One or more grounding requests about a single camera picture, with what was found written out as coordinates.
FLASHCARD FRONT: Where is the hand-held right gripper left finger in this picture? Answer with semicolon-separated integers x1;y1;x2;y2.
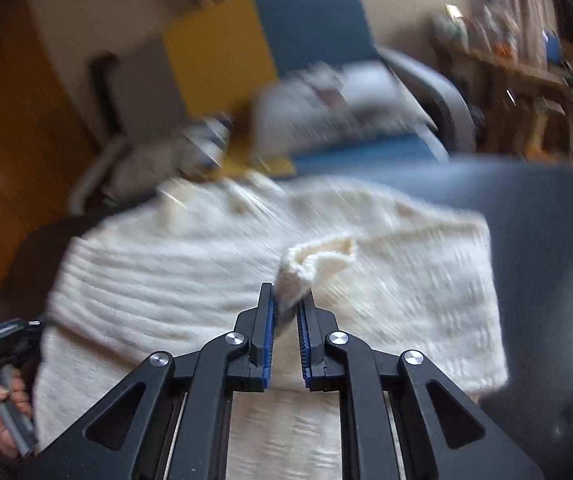
19;282;278;480

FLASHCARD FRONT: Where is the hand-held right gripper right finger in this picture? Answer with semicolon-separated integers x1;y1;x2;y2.
297;294;545;480

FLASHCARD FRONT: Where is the white knit sweater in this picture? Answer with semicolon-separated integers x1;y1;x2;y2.
31;170;510;480

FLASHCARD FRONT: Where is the triangle pattern pillow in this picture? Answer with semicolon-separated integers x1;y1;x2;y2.
186;115;234;171

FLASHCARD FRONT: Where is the grey deer print pillow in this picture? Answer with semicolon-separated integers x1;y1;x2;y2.
251;62;435;158

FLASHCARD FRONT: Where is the grey yellow blue sofa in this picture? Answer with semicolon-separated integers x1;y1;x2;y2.
69;0;475;211

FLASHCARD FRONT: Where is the wooden desk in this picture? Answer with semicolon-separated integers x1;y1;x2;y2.
434;35;573;161

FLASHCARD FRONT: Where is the group of jars and bottles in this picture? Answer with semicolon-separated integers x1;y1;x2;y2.
431;5;522;56

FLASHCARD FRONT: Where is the blue container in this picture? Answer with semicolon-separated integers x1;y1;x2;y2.
541;30;565;63

